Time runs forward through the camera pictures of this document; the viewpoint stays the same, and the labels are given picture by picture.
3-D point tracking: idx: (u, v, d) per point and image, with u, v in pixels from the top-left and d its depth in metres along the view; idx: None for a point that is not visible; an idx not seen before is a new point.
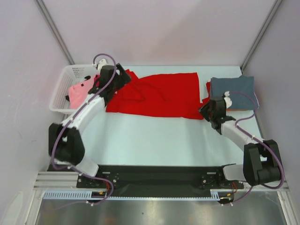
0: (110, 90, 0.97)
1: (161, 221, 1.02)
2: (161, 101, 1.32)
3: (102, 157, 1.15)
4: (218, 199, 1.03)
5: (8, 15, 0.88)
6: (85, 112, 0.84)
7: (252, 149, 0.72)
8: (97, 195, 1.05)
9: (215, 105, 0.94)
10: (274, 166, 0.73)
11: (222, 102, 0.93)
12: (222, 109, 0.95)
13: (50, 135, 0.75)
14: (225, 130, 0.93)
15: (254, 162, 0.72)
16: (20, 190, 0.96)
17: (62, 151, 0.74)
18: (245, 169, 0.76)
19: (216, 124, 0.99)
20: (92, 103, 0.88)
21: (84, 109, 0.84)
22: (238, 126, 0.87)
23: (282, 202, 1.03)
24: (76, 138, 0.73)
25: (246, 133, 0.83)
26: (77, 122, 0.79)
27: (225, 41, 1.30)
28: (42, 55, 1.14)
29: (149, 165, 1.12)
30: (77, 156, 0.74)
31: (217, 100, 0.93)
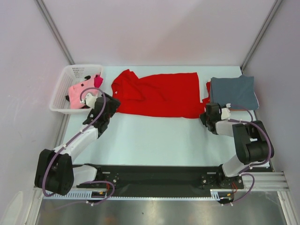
0: (103, 121, 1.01)
1: (161, 221, 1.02)
2: (161, 102, 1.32)
3: (102, 157, 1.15)
4: (218, 199, 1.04)
5: (8, 15, 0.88)
6: (77, 140, 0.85)
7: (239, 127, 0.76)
8: (97, 195, 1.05)
9: (211, 109, 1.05)
10: (263, 142, 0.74)
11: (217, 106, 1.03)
12: (217, 113, 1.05)
13: (40, 164, 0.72)
14: (220, 130, 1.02)
15: (243, 138, 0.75)
16: (19, 190, 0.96)
17: (50, 181, 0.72)
18: (237, 151, 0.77)
19: (211, 126, 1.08)
20: (86, 131, 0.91)
21: (77, 138, 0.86)
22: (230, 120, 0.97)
23: (282, 202, 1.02)
24: (65, 167, 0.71)
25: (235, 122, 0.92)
26: (70, 149, 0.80)
27: (225, 41, 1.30)
28: (42, 55, 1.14)
29: (149, 165, 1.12)
30: (65, 185, 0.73)
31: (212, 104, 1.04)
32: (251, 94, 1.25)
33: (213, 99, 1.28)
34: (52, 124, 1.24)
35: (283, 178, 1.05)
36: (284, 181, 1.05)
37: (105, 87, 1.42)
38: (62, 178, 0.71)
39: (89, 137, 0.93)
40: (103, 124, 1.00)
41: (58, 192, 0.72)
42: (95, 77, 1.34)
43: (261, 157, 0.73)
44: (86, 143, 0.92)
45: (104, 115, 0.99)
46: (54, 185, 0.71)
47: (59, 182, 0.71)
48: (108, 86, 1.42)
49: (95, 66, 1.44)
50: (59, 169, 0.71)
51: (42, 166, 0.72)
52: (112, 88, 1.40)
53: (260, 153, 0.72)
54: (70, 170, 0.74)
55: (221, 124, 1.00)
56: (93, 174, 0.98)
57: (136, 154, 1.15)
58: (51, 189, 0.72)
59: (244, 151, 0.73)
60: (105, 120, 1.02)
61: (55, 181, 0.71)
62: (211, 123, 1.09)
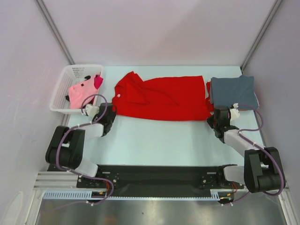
0: (107, 123, 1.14)
1: (161, 221, 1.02)
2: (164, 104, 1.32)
3: (102, 158, 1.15)
4: (218, 199, 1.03)
5: (8, 15, 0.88)
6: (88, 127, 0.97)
7: (253, 153, 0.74)
8: (97, 195, 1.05)
9: (220, 114, 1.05)
10: (275, 173, 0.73)
11: (226, 113, 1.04)
12: (226, 118, 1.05)
13: (56, 137, 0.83)
14: (226, 138, 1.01)
15: (254, 167, 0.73)
16: (19, 190, 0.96)
17: (63, 153, 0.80)
18: (245, 176, 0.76)
19: (220, 132, 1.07)
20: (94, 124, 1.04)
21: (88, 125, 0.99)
22: (240, 134, 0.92)
23: (282, 202, 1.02)
24: (79, 138, 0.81)
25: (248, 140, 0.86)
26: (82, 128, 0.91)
27: (225, 41, 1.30)
28: (42, 55, 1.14)
29: (149, 164, 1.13)
30: (76, 156, 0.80)
31: (222, 110, 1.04)
32: (251, 93, 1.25)
33: (213, 99, 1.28)
34: (52, 124, 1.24)
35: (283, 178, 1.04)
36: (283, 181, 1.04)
37: (106, 87, 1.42)
38: (73, 150, 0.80)
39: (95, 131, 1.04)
40: (107, 124, 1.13)
41: (69, 165, 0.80)
42: (95, 77, 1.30)
43: (271, 188, 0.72)
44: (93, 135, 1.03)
45: (107, 117, 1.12)
46: (64, 158, 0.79)
47: (70, 153, 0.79)
48: (107, 86, 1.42)
49: (95, 66, 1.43)
50: (72, 143, 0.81)
51: (57, 139, 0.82)
52: (116, 90, 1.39)
53: (270, 185, 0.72)
54: (81, 144, 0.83)
55: (233, 138, 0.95)
56: (94, 170, 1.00)
57: (136, 154, 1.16)
58: (60, 162, 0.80)
59: (254, 182, 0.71)
60: (108, 122, 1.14)
61: (66, 153, 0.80)
62: (219, 130, 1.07)
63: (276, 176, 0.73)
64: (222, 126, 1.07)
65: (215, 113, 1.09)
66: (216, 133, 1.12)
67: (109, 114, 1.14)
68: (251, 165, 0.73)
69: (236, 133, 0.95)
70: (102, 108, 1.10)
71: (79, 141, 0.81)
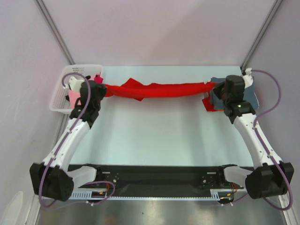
0: (93, 108, 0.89)
1: (161, 221, 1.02)
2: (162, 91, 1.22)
3: (101, 158, 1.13)
4: (218, 199, 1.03)
5: (8, 15, 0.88)
6: (67, 143, 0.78)
7: (265, 171, 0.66)
8: (97, 195, 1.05)
9: (233, 87, 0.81)
10: (280, 185, 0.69)
11: (242, 87, 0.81)
12: (240, 93, 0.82)
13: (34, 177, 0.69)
14: (237, 121, 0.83)
15: (263, 183, 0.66)
16: (19, 190, 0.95)
17: (49, 190, 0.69)
18: (249, 182, 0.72)
19: (230, 110, 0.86)
20: (74, 130, 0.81)
21: (65, 141, 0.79)
22: (256, 130, 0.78)
23: (282, 202, 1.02)
24: (59, 177, 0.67)
25: (266, 148, 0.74)
26: (60, 158, 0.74)
27: (226, 41, 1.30)
28: (42, 55, 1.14)
29: (149, 164, 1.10)
30: (65, 191, 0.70)
31: (236, 82, 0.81)
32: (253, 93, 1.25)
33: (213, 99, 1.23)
34: (52, 123, 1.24)
35: None
36: None
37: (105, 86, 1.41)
38: (59, 189, 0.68)
39: (83, 134, 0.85)
40: (93, 112, 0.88)
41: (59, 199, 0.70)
42: (95, 76, 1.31)
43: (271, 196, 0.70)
44: (84, 134, 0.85)
45: (93, 102, 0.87)
46: (53, 194, 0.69)
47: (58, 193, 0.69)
48: None
49: (94, 66, 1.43)
50: (54, 181, 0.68)
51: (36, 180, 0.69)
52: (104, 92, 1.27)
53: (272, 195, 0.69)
54: (66, 178, 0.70)
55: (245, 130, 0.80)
56: (93, 174, 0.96)
57: (136, 153, 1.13)
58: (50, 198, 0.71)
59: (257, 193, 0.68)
60: (95, 108, 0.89)
61: (54, 191, 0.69)
62: (229, 107, 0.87)
63: (280, 188, 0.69)
64: (234, 102, 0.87)
65: (227, 85, 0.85)
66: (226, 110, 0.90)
67: (94, 97, 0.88)
68: (260, 181, 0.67)
69: (251, 125, 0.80)
70: (85, 92, 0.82)
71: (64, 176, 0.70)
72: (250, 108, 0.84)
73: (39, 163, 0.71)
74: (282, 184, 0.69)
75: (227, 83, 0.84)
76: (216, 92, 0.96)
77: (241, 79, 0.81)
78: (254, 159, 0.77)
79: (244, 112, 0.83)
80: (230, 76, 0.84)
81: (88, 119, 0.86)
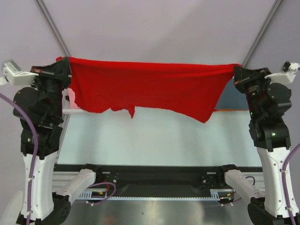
0: (49, 131, 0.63)
1: (161, 221, 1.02)
2: (152, 83, 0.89)
3: (101, 158, 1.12)
4: (218, 199, 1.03)
5: (8, 14, 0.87)
6: (36, 190, 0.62)
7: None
8: (97, 195, 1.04)
9: (274, 106, 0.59)
10: None
11: (286, 108, 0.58)
12: (278, 115, 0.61)
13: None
14: (264, 150, 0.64)
15: None
16: (19, 190, 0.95)
17: None
18: (256, 213, 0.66)
19: (260, 131, 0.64)
20: (38, 169, 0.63)
21: (33, 187, 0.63)
22: (283, 174, 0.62)
23: None
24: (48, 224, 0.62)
25: (287, 198, 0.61)
26: (37, 210, 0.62)
27: (226, 41, 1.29)
28: (41, 54, 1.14)
29: (149, 165, 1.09)
30: (62, 213, 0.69)
31: (281, 103, 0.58)
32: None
33: None
34: None
35: None
36: None
37: None
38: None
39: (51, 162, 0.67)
40: (50, 136, 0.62)
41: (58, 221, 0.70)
42: None
43: None
44: (54, 159, 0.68)
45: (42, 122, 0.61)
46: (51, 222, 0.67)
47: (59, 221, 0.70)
48: None
49: None
50: None
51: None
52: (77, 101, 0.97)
53: None
54: (53, 217, 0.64)
55: (271, 169, 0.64)
56: (93, 179, 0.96)
57: (136, 153, 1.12)
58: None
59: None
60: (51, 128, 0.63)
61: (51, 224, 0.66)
62: (260, 128, 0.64)
63: None
64: (266, 123, 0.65)
65: (266, 99, 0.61)
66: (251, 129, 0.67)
67: (43, 115, 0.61)
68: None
69: (279, 166, 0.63)
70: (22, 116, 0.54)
71: (53, 215, 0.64)
72: (286, 137, 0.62)
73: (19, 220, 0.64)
74: None
75: (267, 98, 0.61)
76: (243, 90, 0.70)
77: (289, 101, 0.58)
78: (267, 199, 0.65)
79: (275, 142, 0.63)
80: (277, 90, 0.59)
81: (47, 149, 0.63)
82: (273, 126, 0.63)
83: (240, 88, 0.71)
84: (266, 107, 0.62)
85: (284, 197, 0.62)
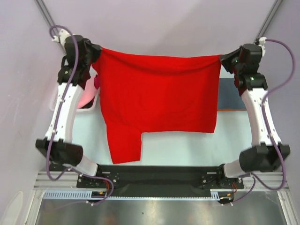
0: (83, 67, 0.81)
1: (161, 221, 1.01)
2: (158, 96, 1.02)
3: (103, 158, 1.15)
4: (218, 199, 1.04)
5: (9, 14, 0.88)
6: (64, 113, 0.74)
7: (261, 150, 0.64)
8: (97, 195, 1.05)
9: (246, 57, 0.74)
10: (273, 164, 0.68)
11: (258, 57, 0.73)
12: (254, 64, 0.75)
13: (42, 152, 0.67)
14: (246, 94, 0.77)
15: (254, 161, 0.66)
16: (19, 189, 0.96)
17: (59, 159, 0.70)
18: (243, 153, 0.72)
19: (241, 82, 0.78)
20: (68, 98, 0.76)
21: (62, 109, 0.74)
22: (263, 108, 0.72)
23: (282, 201, 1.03)
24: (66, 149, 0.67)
25: (267, 127, 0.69)
26: (61, 131, 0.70)
27: (225, 41, 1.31)
28: (42, 55, 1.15)
29: (149, 164, 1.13)
30: (76, 154, 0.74)
31: (252, 52, 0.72)
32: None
33: None
34: None
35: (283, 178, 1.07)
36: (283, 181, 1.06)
37: None
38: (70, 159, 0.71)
39: (75, 99, 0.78)
40: (83, 71, 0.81)
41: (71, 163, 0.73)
42: (94, 76, 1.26)
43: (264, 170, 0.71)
44: (80, 96, 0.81)
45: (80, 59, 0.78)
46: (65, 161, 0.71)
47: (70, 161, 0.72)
48: None
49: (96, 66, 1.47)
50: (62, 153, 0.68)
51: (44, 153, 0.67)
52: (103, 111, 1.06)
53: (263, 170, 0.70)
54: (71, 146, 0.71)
55: (252, 107, 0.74)
56: (94, 170, 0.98)
57: None
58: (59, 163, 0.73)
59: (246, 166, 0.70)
60: (85, 66, 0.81)
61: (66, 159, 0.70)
62: (241, 77, 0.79)
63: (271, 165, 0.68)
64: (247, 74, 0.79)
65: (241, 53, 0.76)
66: (235, 83, 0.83)
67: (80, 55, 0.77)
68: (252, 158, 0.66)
69: (259, 101, 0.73)
70: (71, 48, 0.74)
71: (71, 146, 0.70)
72: (263, 82, 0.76)
73: (43, 139, 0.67)
74: (275, 162, 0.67)
75: (243, 53, 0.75)
76: (228, 65, 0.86)
77: (259, 50, 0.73)
78: (253, 135, 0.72)
79: (255, 86, 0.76)
80: (248, 44, 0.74)
81: (78, 80, 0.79)
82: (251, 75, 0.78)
83: (226, 65, 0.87)
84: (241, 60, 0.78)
85: (266, 127, 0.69)
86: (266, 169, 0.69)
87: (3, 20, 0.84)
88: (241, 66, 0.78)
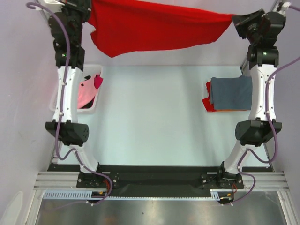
0: (78, 48, 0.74)
1: (161, 221, 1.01)
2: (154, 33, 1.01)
3: (103, 158, 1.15)
4: (218, 199, 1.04)
5: (11, 13, 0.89)
6: (69, 96, 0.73)
7: (254, 123, 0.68)
8: (97, 195, 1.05)
9: (266, 28, 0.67)
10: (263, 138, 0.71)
11: (279, 30, 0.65)
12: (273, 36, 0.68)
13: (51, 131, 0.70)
14: (252, 70, 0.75)
15: (246, 132, 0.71)
16: (19, 190, 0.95)
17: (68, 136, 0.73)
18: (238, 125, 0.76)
19: (253, 54, 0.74)
20: (69, 80, 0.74)
21: (65, 93, 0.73)
22: (267, 85, 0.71)
23: (282, 201, 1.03)
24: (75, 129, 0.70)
25: (266, 104, 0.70)
26: (69, 112, 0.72)
27: (225, 41, 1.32)
28: (43, 54, 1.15)
29: (149, 164, 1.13)
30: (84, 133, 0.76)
31: (274, 24, 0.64)
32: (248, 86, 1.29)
33: (213, 99, 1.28)
34: None
35: (283, 178, 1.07)
36: (284, 181, 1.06)
37: (106, 86, 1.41)
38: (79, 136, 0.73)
39: (78, 80, 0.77)
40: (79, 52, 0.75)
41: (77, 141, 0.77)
42: (95, 77, 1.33)
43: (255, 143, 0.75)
44: (80, 78, 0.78)
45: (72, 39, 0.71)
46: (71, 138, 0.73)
47: (77, 139, 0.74)
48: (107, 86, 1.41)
49: (95, 66, 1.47)
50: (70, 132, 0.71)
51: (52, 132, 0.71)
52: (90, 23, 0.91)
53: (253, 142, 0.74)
54: (79, 125, 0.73)
55: (258, 81, 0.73)
56: (95, 166, 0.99)
57: (138, 153, 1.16)
58: (66, 141, 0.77)
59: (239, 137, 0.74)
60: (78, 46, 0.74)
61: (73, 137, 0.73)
62: (254, 49, 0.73)
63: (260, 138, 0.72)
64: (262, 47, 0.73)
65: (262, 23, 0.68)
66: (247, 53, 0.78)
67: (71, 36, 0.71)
68: (246, 130, 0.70)
69: (265, 78, 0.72)
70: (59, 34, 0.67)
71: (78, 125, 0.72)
72: (276, 56, 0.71)
73: (51, 122, 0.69)
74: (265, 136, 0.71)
75: (264, 23, 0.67)
76: (243, 30, 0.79)
77: (282, 21, 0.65)
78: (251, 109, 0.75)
79: (268, 60, 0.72)
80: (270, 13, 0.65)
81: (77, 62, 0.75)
82: (266, 48, 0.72)
83: (240, 30, 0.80)
84: (260, 30, 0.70)
85: (264, 103, 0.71)
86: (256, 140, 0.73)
87: (3, 19, 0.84)
88: (257, 38, 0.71)
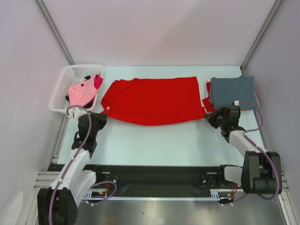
0: (93, 140, 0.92)
1: (161, 221, 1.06)
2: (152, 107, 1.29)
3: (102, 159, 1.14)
4: (218, 199, 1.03)
5: (11, 13, 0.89)
6: (71, 169, 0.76)
7: (253, 156, 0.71)
8: (97, 195, 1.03)
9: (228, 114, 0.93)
10: (272, 178, 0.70)
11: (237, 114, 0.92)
12: (235, 118, 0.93)
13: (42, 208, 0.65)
14: (231, 134, 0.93)
15: (253, 169, 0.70)
16: (19, 190, 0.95)
17: (56, 216, 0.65)
18: (243, 176, 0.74)
19: (225, 131, 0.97)
20: (78, 157, 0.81)
21: (71, 166, 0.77)
22: (245, 136, 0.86)
23: (282, 202, 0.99)
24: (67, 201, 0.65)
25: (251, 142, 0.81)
26: (67, 181, 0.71)
27: (224, 41, 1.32)
28: (43, 54, 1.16)
29: (148, 165, 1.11)
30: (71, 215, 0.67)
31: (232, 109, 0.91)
32: (249, 106, 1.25)
33: (213, 99, 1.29)
34: (52, 124, 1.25)
35: (283, 178, 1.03)
36: (284, 181, 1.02)
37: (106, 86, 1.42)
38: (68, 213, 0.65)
39: (81, 163, 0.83)
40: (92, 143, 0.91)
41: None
42: (94, 77, 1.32)
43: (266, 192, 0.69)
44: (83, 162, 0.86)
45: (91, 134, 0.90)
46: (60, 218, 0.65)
47: (65, 215, 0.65)
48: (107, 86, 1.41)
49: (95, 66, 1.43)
50: (62, 206, 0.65)
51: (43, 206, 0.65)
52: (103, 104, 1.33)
53: (266, 189, 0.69)
54: (73, 202, 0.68)
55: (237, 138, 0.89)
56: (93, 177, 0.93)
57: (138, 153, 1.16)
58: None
59: (249, 182, 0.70)
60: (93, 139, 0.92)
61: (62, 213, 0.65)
62: (225, 127, 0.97)
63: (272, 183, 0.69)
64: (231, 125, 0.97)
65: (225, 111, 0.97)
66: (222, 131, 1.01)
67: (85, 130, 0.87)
68: (249, 167, 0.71)
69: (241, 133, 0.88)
70: (84, 127, 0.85)
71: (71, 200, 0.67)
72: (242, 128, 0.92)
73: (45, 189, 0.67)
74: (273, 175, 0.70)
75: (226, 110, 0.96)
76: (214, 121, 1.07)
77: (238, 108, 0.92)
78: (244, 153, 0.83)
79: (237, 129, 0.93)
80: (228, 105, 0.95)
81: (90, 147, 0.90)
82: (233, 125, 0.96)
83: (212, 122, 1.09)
84: (225, 117, 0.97)
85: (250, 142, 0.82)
86: (267, 188, 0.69)
87: (2, 20, 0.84)
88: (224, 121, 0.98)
